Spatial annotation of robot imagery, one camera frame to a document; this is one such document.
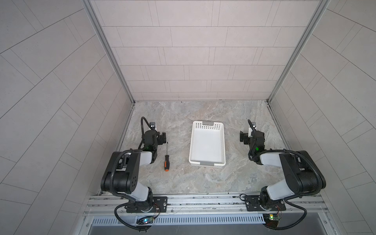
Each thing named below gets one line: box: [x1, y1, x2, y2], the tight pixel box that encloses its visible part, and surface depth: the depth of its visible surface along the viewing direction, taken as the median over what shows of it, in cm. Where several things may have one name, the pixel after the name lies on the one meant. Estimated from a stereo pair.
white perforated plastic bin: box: [188, 120, 226, 168], surface depth 95 cm
